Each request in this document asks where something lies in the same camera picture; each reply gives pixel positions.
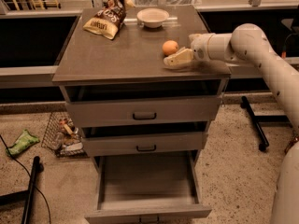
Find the black stand leg right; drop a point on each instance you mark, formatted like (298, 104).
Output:
(257, 120)

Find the black stand leg left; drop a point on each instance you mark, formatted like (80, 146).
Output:
(28, 195)

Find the grey middle drawer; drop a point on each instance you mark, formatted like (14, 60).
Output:
(135, 144)

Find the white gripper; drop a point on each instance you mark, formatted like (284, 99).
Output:
(200, 48)

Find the white bowl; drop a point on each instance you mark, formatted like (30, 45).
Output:
(152, 17)

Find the grey bottom drawer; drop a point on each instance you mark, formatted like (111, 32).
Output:
(148, 188)

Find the wire basket with items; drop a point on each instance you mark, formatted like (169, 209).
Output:
(62, 137)

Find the grey top drawer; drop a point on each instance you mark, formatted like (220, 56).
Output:
(143, 111)

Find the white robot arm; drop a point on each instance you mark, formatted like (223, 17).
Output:
(249, 44)

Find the grey drawer cabinet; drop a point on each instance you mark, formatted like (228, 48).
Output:
(95, 69)

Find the orange fruit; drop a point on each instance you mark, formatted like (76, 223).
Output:
(170, 47)

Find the black stand leg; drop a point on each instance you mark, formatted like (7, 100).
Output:
(28, 195)
(257, 120)

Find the grey drawer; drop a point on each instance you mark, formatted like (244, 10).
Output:
(143, 111)
(135, 144)
(148, 188)

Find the brown chip bag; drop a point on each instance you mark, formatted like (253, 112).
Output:
(108, 21)

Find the green snack bag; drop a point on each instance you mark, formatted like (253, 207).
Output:
(23, 142)

